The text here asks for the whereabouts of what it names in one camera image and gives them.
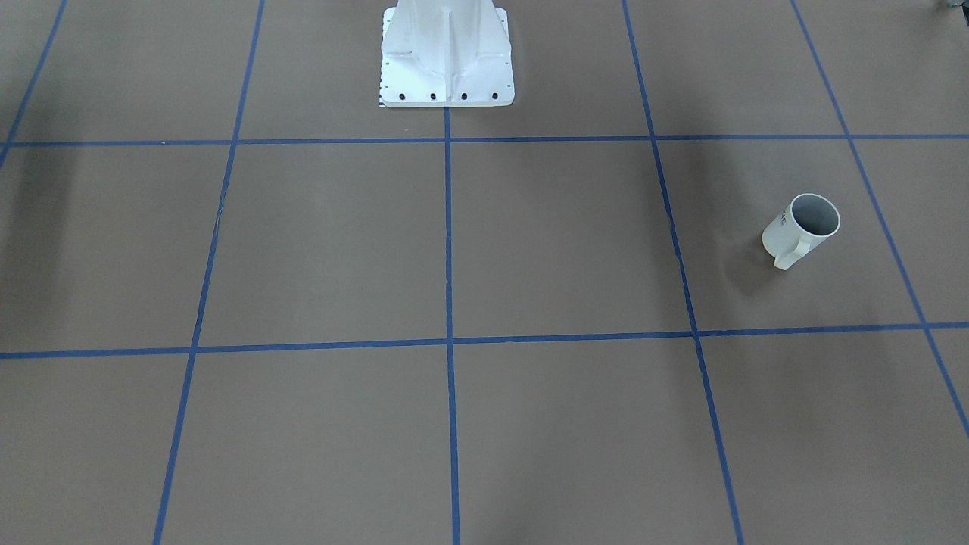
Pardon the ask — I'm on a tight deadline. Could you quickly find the white plastic mug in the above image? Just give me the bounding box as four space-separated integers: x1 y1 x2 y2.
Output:
762 193 841 270

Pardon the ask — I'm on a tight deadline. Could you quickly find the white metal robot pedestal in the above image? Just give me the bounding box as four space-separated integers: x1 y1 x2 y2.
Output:
379 1 516 108

